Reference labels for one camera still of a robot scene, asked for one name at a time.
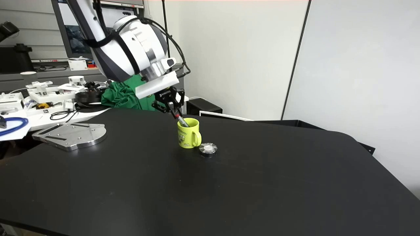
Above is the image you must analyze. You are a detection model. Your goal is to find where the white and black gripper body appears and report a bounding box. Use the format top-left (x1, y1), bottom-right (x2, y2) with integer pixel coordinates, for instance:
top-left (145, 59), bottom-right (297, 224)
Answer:
top-left (133, 72), bottom-right (179, 100)

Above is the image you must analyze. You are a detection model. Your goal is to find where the red-capped marker pen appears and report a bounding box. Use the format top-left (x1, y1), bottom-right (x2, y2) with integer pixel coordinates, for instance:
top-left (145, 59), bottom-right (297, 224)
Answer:
top-left (167, 102), bottom-right (188, 127)

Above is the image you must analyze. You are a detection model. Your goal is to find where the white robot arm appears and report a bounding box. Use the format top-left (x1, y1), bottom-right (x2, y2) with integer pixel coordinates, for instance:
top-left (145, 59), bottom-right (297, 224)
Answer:
top-left (68, 0), bottom-right (178, 105)

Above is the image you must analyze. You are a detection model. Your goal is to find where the black box behind table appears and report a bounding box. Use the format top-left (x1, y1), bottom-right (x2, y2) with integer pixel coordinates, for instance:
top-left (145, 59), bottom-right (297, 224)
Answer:
top-left (186, 98), bottom-right (223, 115)

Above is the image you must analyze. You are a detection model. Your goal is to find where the green cloth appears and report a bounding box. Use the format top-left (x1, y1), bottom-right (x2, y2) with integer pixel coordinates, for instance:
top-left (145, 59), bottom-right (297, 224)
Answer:
top-left (100, 75), bottom-right (154, 111)

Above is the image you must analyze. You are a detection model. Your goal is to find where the yellow-green ceramic mug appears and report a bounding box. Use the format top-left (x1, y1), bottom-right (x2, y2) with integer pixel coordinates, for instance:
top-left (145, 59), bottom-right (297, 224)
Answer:
top-left (177, 118), bottom-right (202, 149)

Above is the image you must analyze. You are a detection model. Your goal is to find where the small crumpled clear wrapper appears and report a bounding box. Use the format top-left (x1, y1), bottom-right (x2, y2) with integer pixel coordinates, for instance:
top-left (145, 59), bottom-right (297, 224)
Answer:
top-left (199, 143), bottom-right (217, 155)

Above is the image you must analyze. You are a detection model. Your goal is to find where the dark monitor screen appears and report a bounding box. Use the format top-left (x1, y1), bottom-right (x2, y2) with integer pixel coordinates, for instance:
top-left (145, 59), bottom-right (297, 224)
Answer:
top-left (51, 0), bottom-right (144, 60)

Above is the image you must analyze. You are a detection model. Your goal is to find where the grey metal mounting plate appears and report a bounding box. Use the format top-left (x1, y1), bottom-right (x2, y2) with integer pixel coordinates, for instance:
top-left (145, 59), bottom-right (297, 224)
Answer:
top-left (32, 122), bottom-right (106, 151)

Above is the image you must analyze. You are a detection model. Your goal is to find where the white mechanical parts cluster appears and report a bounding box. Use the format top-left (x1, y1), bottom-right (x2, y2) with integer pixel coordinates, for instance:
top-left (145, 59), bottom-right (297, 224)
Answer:
top-left (0, 76), bottom-right (86, 114)

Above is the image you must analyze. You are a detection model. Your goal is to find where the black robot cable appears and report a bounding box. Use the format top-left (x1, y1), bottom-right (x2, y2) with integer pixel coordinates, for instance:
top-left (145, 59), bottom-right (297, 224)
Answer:
top-left (137, 16), bottom-right (191, 80)

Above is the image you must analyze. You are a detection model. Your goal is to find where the blue cable loop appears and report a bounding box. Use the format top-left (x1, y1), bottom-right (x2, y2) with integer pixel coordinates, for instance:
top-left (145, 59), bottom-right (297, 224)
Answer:
top-left (0, 115), bottom-right (30, 138)

